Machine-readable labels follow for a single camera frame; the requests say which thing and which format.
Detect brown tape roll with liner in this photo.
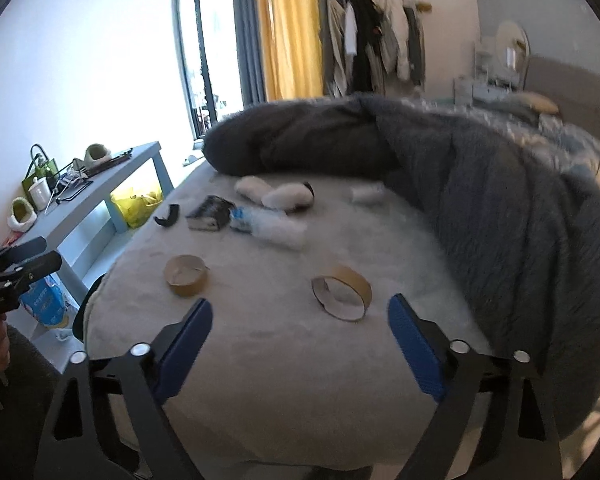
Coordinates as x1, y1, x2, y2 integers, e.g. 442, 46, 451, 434
163, 255, 209, 297

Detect black curved plastic piece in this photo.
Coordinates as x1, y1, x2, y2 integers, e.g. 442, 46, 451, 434
154, 204, 180, 229

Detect brown cardboard tape roll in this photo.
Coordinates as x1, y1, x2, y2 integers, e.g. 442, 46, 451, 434
311, 264, 373, 322

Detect black and white small box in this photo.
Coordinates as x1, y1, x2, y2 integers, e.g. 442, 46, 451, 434
186, 195, 235, 232

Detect blue white plastic wrapper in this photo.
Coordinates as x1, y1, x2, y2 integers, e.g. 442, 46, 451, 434
230, 207, 306, 250

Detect green white slipper near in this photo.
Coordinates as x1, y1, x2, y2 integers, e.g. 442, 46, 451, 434
7, 197, 38, 233

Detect green white slipper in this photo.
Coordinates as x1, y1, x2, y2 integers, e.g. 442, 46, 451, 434
7, 197, 38, 233
84, 143, 111, 169

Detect blue printed package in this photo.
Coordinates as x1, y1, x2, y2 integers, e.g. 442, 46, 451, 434
20, 276, 69, 328

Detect white lidded mug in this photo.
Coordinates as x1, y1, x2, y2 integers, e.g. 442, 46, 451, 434
29, 177, 52, 211

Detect light blue side table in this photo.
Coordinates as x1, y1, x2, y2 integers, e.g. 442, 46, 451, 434
0, 141, 176, 306

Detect green tote bag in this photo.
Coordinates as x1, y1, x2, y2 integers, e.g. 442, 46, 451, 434
21, 143, 59, 204

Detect dark wooden sticks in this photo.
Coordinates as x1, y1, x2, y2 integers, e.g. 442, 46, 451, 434
82, 148, 133, 178

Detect green white slipper far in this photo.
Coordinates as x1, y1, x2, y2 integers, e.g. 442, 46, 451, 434
84, 143, 111, 169

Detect yellow plastic bag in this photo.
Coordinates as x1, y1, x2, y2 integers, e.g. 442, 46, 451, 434
111, 188, 163, 229

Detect dark grey fleece blanket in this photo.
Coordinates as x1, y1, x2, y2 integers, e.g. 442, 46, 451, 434
204, 94, 600, 437

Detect bed mattress with grey sheet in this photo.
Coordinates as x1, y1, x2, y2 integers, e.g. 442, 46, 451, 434
85, 177, 489, 479

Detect white rolled sock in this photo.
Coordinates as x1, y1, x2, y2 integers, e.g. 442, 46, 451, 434
234, 176, 274, 205

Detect white sock with black trim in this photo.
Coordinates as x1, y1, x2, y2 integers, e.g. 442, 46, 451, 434
261, 182, 315, 211

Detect grey curtain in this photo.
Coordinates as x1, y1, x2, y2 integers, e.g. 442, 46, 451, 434
233, 0, 266, 106

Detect beige pillow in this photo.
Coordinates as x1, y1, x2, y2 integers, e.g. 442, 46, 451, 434
508, 91, 560, 115

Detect glass balcony door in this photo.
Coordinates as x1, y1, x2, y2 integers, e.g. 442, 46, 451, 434
172, 0, 242, 141

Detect brown bed headboard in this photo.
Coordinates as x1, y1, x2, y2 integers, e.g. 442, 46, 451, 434
522, 55, 600, 140

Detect white vanity with mirror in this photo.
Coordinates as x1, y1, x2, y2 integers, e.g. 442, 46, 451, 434
453, 21, 530, 106

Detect yellow curtain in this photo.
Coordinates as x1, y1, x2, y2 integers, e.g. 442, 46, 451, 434
257, 0, 323, 101

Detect clothes on rack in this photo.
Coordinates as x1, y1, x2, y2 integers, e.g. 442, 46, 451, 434
321, 0, 432, 98

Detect black wire stand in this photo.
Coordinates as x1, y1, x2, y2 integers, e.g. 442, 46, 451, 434
43, 158, 93, 214

